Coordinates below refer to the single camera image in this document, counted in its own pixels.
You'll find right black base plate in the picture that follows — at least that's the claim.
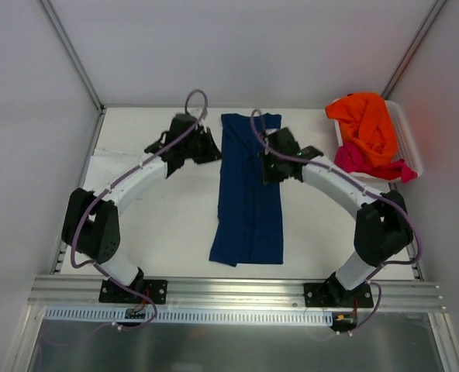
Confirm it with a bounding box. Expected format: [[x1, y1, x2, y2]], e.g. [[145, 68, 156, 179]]
[[302, 278, 374, 308]]

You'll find pink t shirt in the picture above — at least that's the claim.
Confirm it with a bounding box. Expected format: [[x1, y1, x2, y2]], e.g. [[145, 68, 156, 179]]
[[334, 143, 419, 183]]

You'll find blue t shirt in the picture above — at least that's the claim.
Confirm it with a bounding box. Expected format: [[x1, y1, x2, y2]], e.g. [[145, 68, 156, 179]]
[[209, 113, 284, 267]]

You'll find aluminium mounting rail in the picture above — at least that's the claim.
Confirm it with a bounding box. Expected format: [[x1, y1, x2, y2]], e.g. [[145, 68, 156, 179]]
[[27, 274, 448, 313]]

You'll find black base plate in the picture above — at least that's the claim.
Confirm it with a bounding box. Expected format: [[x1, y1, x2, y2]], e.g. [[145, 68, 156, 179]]
[[302, 278, 374, 308], [98, 279, 168, 305]]

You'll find orange t shirt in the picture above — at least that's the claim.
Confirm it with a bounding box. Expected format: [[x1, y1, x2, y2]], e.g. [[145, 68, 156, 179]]
[[325, 92, 398, 167]]

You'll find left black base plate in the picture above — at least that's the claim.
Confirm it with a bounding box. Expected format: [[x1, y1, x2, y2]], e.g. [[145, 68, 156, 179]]
[[98, 279, 168, 305]]

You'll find folded white t shirt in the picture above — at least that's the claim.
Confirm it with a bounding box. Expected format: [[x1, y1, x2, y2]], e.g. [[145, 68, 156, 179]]
[[83, 152, 146, 191]]

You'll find white plastic basket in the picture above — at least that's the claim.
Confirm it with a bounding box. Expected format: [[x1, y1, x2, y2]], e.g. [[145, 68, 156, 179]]
[[333, 100, 423, 184]]

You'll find white slotted cable duct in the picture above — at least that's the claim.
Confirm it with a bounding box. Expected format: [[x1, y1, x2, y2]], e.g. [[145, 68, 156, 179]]
[[45, 306, 333, 327]]

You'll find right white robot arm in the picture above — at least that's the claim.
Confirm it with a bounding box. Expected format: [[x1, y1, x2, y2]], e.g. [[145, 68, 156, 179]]
[[257, 127, 414, 307]]

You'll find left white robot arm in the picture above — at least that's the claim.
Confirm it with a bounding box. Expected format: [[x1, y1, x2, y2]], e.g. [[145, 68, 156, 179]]
[[61, 112, 222, 302]]

